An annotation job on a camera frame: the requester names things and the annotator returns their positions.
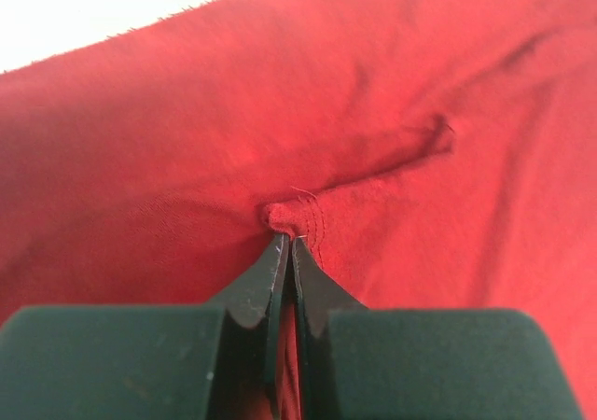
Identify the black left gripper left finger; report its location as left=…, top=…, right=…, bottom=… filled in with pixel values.
left=1, top=234, right=290, bottom=419

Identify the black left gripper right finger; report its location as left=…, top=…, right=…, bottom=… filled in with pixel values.
left=292, top=239, right=583, bottom=419

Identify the red t shirt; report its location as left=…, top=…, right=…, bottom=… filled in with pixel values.
left=1, top=0, right=596, bottom=418

